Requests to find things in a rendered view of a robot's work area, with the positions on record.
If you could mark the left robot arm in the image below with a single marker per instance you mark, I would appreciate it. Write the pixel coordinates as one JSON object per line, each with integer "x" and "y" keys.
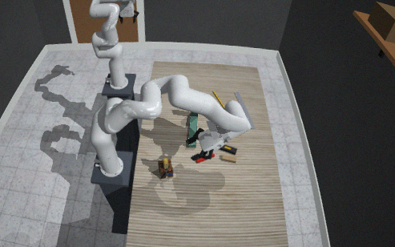
{"x": 105, "y": 41}

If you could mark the black sliding bevel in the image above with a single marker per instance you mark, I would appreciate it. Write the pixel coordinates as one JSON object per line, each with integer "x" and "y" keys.
{"x": 229, "y": 149}

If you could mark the grey metal ruler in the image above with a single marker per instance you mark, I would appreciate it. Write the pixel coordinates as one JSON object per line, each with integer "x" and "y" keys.
{"x": 244, "y": 108}

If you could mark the teal flat bar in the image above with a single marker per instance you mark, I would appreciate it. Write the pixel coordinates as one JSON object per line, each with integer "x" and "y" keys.
{"x": 193, "y": 127}

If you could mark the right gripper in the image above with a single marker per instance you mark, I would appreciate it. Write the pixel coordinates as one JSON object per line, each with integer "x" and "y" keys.
{"x": 207, "y": 143}

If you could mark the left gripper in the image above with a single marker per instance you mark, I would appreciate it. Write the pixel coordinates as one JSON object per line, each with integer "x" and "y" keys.
{"x": 127, "y": 11}

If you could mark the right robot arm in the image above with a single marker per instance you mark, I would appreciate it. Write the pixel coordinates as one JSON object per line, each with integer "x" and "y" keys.
{"x": 231, "y": 120}

